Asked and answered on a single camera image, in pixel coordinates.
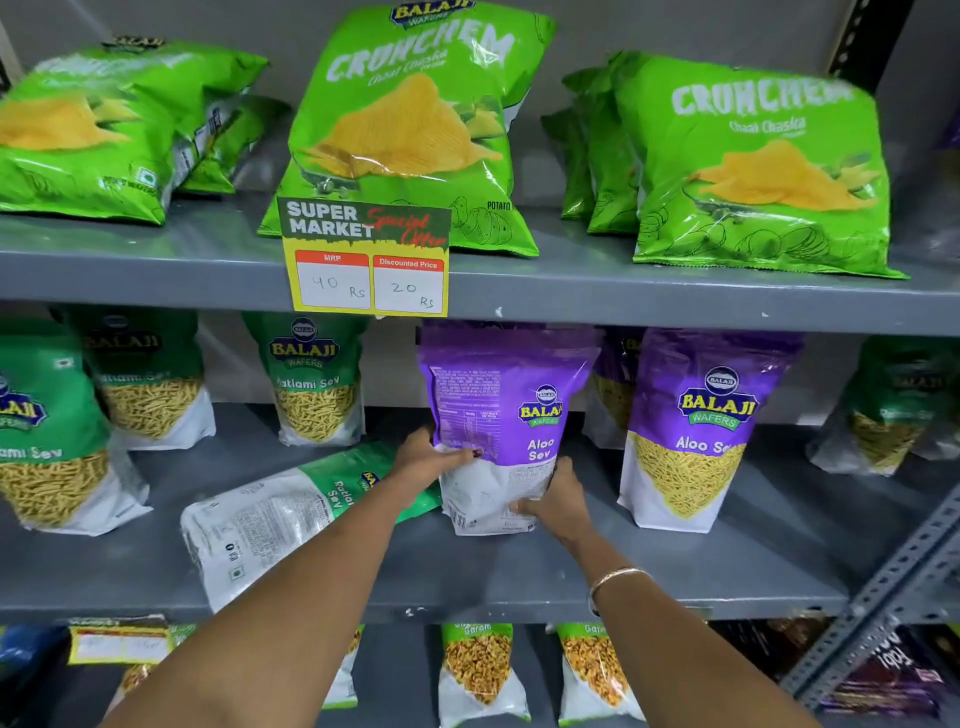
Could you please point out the person's left hand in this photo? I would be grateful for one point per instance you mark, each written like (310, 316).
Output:
(416, 465)

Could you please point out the person's right hand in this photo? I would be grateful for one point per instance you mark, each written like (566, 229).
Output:
(568, 510)

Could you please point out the person's left thumb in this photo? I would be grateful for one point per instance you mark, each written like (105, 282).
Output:
(459, 454)

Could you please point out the person's right thumb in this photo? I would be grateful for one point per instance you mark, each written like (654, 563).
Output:
(531, 507)

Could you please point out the purple snack pouch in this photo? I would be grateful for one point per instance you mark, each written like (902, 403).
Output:
(611, 390)
(502, 382)
(705, 450)

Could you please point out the person's right forearm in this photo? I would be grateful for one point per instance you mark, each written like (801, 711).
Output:
(675, 652)

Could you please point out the person's left forearm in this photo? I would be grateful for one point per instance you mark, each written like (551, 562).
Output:
(292, 600)

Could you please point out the gold bangle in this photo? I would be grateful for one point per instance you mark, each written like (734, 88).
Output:
(609, 579)

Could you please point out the green and white snack pouch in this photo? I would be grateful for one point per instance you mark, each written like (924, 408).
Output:
(262, 517)
(885, 412)
(315, 382)
(146, 375)
(52, 435)

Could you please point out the green-topped mixed snack pouch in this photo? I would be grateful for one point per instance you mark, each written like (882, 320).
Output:
(346, 675)
(139, 675)
(596, 671)
(480, 671)

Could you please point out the grey metal shelf rack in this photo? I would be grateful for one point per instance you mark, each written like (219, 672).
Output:
(600, 296)

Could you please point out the yellow shelf price tag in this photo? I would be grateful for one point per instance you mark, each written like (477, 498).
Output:
(116, 641)
(360, 259)

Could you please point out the light green chips bag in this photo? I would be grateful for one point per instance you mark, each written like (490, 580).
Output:
(757, 165)
(571, 165)
(232, 142)
(412, 120)
(97, 127)
(607, 165)

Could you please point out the grey slotted metal upright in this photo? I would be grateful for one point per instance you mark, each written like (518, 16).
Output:
(877, 592)

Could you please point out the dark purple snack packet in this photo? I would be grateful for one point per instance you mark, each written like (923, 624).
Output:
(885, 675)

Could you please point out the blue snack packet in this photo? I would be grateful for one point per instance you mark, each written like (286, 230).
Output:
(26, 649)

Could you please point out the black slotted metal upright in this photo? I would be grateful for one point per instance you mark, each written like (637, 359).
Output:
(859, 41)

